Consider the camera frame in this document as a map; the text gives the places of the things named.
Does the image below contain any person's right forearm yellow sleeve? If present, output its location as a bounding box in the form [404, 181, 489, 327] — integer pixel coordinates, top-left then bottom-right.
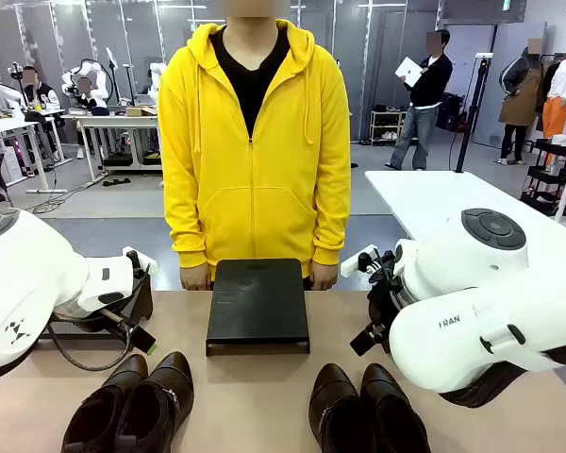
[168, 188, 209, 270]

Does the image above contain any standing person in dark sweater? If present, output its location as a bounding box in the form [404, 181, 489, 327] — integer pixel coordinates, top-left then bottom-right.
[385, 28, 454, 171]

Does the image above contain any person's right hand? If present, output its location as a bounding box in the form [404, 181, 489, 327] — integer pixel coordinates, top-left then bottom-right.
[180, 266, 214, 292]

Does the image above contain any low shoe rack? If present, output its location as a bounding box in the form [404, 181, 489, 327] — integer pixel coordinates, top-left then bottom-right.
[370, 109, 419, 146]

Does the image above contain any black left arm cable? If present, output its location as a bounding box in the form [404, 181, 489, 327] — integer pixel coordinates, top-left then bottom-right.
[41, 324, 143, 372]

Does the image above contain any person in yellow hoodie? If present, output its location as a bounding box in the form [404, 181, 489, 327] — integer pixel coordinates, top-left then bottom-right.
[158, 18, 353, 284]

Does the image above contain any person's left hand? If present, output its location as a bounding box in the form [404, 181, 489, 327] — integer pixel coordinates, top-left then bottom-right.
[308, 263, 340, 292]

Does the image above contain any seated person in black top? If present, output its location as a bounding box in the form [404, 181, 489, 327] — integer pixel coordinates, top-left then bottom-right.
[75, 75, 110, 116]

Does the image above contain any white desk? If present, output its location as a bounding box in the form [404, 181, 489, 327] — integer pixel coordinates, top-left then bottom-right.
[59, 112, 162, 184]
[0, 118, 68, 195]

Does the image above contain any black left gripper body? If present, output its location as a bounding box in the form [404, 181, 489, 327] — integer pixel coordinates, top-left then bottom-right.
[51, 308, 125, 333]

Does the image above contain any white laptop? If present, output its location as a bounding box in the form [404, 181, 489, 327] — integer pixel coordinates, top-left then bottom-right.
[394, 57, 424, 89]

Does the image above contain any black tripod pole white head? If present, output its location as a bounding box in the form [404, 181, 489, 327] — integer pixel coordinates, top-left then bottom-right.
[455, 52, 494, 174]

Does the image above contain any seated person in varsity jacket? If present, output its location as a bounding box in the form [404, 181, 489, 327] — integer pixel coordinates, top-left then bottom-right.
[21, 65, 65, 115]

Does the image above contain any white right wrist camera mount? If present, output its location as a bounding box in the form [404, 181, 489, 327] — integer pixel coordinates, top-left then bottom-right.
[341, 244, 397, 285]

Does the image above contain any person in brown coat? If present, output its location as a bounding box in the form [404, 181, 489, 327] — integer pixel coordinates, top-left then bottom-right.
[497, 37, 544, 166]

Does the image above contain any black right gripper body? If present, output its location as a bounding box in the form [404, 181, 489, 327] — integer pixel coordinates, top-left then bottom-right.
[367, 262, 403, 353]

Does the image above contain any black shoe stand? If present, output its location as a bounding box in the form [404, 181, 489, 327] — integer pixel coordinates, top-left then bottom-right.
[42, 271, 154, 342]
[206, 258, 311, 358]

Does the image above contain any person's left forearm yellow sleeve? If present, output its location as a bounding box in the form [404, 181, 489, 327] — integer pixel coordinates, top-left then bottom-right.
[310, 188, 349, 268]

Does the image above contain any dark brown buckled ankle boot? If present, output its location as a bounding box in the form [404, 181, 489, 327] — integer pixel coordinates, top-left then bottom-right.
[60, 353, 150, 453]
[114, 351, 195, 453]

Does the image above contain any large white table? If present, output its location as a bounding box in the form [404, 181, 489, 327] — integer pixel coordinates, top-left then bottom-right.
[364, 169, 566, 243]

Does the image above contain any black utility cart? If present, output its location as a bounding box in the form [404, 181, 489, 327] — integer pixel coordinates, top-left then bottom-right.
[520, 138, 566, 216]

